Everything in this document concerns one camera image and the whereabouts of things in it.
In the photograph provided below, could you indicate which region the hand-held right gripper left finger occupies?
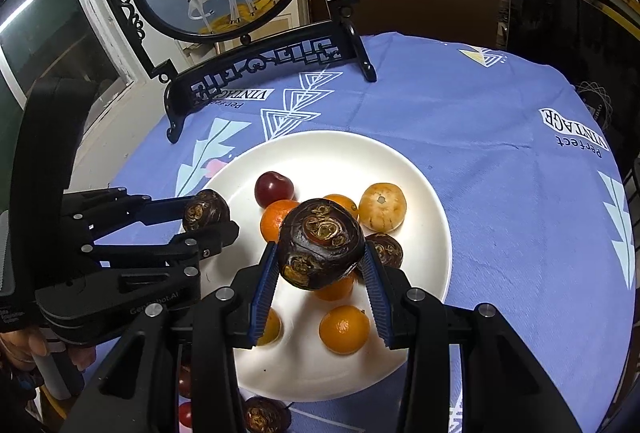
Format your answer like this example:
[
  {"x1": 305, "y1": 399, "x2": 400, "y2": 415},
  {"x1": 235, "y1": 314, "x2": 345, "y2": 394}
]
[{"x1": 60, "y1": 240, "x2": 280, "y2": 433}]

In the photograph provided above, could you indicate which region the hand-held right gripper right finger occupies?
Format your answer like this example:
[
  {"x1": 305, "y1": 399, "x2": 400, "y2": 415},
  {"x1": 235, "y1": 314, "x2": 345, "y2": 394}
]
[{"x1": 361, "y1": 242, "x2": 584, "y2": 433}]

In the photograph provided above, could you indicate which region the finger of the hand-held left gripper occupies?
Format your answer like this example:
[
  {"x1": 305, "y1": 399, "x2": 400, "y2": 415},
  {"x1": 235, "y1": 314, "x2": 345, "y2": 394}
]
[
  {"x1": 60, "y1": 186, "x2": 198, "y2": 244},
  {"x1": 80, "y1": 219, "x2": 241, "y2": 270}
]

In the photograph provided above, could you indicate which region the dark water chestnut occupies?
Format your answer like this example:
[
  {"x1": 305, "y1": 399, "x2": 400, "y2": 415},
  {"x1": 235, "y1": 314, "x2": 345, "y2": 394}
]
[
  {"x1": 277, "y1": 198, "x2": 366, "y2": 291},
  {"x1": 243, "y1": 395, "x2": 292, "y2": 433},
  {"x1": 365, "y1": 233, "x2": 404, "y2": 270},
  {"x1": 182, "y1": 189, "x2": 231, "y2": 234}
]

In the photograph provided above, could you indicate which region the small orange tangerine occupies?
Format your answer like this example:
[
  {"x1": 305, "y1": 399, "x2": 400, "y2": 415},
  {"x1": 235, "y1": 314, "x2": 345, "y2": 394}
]
[
  {"x1": 260, "y1": 199, "x2": 301, "y2": 244},
  {"x1": 312, "y1": 270, "x2": 356, "y2": 303},
  {"x1": 257, "y1": 307, "x2": 283, "y2": 347},
  {"x1": 322, "y1": 194, "x2": 359, "y2": 220},
  {"x1": 319, "y1": 305, "x2": 371, "y2": 355}
]

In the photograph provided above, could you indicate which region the tan round fruit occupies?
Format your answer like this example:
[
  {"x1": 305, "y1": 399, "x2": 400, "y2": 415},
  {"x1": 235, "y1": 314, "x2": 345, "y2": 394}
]
[{"x1": 358, "y1": 182, "x2": 407, "y2": 232}]

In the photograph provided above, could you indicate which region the white round plate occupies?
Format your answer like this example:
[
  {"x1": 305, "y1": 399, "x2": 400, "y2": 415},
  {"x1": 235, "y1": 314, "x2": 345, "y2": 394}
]
[{"x1": 197, "y1": 130, "x2": 453, "y2": 403}]

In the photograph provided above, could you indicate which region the person's left hand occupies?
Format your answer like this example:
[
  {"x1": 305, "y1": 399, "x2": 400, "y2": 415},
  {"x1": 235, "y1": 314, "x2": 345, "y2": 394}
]
[{"x1": 0, "y1": 328, "x2": 98, "y2": 371}]

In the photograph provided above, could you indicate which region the white framed window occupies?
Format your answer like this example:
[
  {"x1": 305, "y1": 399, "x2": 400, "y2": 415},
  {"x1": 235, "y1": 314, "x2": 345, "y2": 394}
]
[{"x1": 0, "y1": 0, "x2": 138, "y2": 114}]

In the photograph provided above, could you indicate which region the blue printed tablecloth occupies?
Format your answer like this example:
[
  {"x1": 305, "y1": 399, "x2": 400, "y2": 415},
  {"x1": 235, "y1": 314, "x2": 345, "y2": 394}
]
[{"x1": 90, "y1": 32, "x2": 638, "y2": 433}]

